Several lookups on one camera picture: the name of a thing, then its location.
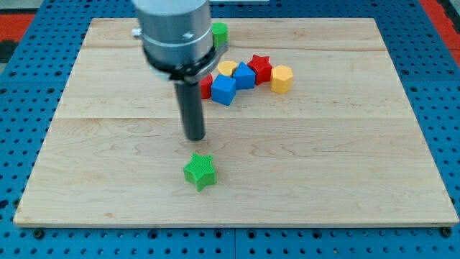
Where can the yellow hexagon block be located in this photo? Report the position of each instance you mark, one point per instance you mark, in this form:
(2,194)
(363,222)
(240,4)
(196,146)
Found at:
(281,79)

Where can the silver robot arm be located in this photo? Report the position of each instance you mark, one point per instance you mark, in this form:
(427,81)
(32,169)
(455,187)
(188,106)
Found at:
(177,38)

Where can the yellow cylinder block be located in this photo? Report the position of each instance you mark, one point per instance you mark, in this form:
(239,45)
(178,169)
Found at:
(227,68)

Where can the red star block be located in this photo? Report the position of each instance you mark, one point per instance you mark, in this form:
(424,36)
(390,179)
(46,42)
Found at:
(262,68)

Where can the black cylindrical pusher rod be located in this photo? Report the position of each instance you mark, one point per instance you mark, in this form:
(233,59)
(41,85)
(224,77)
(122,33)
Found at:
(191,111)

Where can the blue cube block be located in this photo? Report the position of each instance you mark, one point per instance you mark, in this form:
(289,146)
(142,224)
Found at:
(223,90)

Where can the blue triangular block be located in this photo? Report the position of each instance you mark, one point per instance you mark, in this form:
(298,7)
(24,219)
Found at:
(244,77)

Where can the wooden board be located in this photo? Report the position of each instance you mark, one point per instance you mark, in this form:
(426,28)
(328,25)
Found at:
(342,148)

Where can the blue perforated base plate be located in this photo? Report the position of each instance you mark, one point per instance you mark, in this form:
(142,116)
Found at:
(34,79)

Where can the green cylinder block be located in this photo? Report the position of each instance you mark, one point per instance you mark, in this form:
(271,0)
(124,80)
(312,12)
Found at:
(220,34)

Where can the green star block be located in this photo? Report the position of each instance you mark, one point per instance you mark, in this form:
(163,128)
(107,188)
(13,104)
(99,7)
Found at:
(200,171)

